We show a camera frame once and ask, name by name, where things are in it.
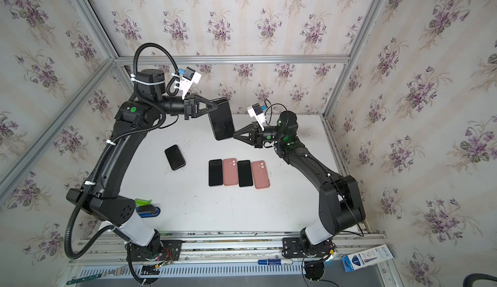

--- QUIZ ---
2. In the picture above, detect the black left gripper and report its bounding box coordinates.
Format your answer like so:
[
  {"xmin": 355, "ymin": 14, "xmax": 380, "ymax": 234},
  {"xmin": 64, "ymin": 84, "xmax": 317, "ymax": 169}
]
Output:
[{"xmin": 153, "ymin": 91, "xmax": 217, "ymax": 121}]

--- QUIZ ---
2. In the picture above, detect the black phone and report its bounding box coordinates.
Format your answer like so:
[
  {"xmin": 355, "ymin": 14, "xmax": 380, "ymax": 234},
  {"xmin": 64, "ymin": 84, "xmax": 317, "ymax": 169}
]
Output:
[
  {"xmin": 208, "ymin": 159, "xmax": 223, "ymax": 187},
  {"xmin": 208, "ymin": 97, "xmax": 235, "ymax": 141},
  {"xmin": 164, "ymin": 145, "xmax": 186, "ymax": 170}
]

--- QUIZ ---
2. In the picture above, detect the pink phone case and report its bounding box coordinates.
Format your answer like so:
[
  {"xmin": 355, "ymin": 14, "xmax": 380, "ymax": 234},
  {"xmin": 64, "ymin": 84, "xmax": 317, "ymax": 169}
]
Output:
[
  {"xmin": 222, "ymin": 158, "xmax": 239, "ymax": 187},
  {"xmin": 251, "ymin": 161, "xmax": 271, "ymax": 189}
]

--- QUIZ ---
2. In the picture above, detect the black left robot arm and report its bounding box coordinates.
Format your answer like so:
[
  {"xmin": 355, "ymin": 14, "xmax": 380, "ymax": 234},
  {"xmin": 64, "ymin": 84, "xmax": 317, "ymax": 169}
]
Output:
[{"xmin": 64, "ymin": 68, "xmax": 217, "ymax": 259}]

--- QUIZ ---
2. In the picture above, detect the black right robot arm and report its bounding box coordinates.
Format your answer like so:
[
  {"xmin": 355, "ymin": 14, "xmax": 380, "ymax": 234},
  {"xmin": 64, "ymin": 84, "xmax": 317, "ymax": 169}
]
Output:
[{"xmin": 234, "ymin": 106, "xmax": 366, "ymax": 246}]

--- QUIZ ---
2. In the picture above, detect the green card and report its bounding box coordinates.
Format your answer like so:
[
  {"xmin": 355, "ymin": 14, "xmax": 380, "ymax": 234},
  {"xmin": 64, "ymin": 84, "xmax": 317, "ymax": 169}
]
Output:
[{"xmin": 135, "ymin": 198, "xmax": 151, "ymax": 207}]

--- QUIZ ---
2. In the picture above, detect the blue stapler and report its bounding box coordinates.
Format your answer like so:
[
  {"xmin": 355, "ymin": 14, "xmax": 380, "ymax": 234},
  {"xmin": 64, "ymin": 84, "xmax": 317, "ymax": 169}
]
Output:
[{"xmin": 136, "ymin": 204, "xmax": 161, "ymax": 218}]

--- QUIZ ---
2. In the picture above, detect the blue marker pen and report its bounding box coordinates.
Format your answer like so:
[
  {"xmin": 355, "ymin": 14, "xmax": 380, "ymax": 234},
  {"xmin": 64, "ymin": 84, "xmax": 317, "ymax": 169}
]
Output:
[{"xmin": 258, "ymin": 259, "xmax": 293, "ymax": 266}]

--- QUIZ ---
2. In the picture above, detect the blue white box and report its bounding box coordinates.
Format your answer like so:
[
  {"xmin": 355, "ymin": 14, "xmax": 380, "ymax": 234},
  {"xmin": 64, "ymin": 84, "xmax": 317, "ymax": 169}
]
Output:
[{"xmin": 342, "ymin": 244, "xmax": 394, "ymax": 273}]

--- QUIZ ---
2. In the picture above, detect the green ruler strip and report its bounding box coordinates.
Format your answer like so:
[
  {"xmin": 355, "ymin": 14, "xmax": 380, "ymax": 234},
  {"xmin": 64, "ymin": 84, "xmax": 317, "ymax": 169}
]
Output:
[{"xmin": 66, "ymin": 269, "xmax": 122, "ymax": 286}]

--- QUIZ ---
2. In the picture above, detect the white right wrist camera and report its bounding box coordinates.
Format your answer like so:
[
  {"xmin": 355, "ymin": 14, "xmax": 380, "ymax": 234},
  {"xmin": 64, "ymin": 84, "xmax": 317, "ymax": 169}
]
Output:
[{"xmin": 247, "ymin": 103, "xmax": 267, "ymax": 131}]

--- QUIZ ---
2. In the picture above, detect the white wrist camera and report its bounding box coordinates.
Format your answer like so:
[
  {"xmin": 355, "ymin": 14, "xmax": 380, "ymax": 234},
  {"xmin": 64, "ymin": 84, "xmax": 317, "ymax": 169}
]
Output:
[
  {"xmin": 172, "ymin": 67, "xmax": 202, "ymax": 99},
  {"xmin": 247, "ymin": 103, "xmax": 267, "ymax": 131}
]

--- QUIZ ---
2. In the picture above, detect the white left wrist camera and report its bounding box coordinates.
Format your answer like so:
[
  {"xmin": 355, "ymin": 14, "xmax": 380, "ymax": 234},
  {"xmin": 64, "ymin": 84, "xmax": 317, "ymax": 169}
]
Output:
[{"xmin": 172, "ymin": 67, "xmax": 202, "ymax": 99}]

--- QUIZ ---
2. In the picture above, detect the black corrugated cable conduit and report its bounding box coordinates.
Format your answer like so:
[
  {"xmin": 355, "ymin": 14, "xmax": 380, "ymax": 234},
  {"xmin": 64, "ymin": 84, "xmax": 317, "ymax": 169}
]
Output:
[{"xmin": 63, "ymin": 43, "xmax": 180, "ymax": 260}]

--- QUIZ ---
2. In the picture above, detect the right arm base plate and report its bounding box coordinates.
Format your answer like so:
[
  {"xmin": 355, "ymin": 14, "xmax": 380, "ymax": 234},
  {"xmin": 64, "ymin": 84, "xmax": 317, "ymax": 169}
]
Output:
[{"xmin": 282, "ymin": 237, "xmax": 335, "ymax": 259}]

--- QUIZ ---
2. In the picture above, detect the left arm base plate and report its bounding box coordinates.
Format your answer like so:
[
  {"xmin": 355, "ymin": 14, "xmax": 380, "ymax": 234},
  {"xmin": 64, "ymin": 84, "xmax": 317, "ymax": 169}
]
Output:
[{"xmin": 125, "ymin": 240, "xmax": 182, "ymax": 262}]

